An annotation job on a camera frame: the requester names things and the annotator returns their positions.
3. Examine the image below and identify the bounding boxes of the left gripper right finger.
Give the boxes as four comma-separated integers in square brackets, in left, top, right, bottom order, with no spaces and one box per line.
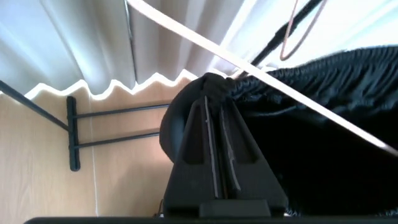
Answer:
[219,100,289,218]

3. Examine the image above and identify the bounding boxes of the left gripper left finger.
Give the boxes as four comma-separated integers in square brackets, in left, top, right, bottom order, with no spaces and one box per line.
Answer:
[163,95,221,218]

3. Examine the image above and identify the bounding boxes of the black shorts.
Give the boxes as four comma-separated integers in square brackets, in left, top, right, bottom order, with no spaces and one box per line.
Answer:
[159,45,398,218]

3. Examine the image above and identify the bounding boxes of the pink clothes hanger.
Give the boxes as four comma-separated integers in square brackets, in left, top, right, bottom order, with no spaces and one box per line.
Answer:
[279,0,328,62]
[126,0,398,157]

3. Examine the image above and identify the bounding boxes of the black clothes rack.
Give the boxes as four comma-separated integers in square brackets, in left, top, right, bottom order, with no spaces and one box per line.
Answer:
[0,0,324,172]

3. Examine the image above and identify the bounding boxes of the white curtain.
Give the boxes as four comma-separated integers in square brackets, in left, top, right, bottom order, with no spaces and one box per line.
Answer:
[0,0,398,96]

